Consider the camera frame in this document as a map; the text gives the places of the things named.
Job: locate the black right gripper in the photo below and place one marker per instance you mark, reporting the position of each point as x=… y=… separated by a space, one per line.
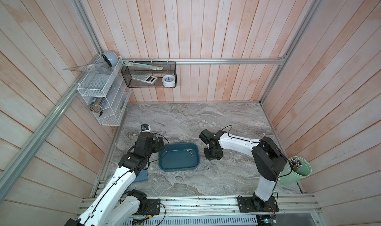
x=208 y=157

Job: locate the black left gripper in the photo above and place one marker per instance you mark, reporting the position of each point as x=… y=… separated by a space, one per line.
x=157 y=148

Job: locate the teal plastic storage tray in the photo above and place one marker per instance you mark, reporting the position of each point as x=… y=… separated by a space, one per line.
x=175 y=157

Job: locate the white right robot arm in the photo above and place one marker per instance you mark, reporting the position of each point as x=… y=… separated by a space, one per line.
x=269 y=159

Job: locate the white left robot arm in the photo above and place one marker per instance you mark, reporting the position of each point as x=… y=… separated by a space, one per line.
x=116 y=204

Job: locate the metal cylinder in shelf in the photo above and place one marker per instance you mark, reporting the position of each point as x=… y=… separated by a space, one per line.
x=96 y=104

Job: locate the white calculator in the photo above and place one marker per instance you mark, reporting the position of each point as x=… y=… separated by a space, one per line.
x=148 y=79

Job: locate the white tape roll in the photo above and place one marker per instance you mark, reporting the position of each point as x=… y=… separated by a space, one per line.
x=169 y=81

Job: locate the clear straight ruler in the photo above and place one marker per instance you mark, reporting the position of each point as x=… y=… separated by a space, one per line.
x=144 y=66

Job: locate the green pen holder cup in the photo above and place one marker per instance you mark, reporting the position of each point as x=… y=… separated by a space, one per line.
x=295 y=170

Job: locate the clear triangle ruler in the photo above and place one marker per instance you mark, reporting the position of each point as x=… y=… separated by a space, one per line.
x=97 y=68

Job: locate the grey round desk clock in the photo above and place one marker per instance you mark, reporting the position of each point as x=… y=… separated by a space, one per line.
x=110 y=58

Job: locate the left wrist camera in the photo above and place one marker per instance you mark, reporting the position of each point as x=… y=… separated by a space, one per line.
x=145 y=128

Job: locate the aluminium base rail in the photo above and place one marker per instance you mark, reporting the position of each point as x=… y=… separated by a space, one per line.
x=284 y=210

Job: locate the white wire mesh shelf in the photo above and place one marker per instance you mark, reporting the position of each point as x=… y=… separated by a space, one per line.
x=112 y=88

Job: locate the black wire mesh basket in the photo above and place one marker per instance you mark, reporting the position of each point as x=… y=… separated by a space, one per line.
x=150 y=74

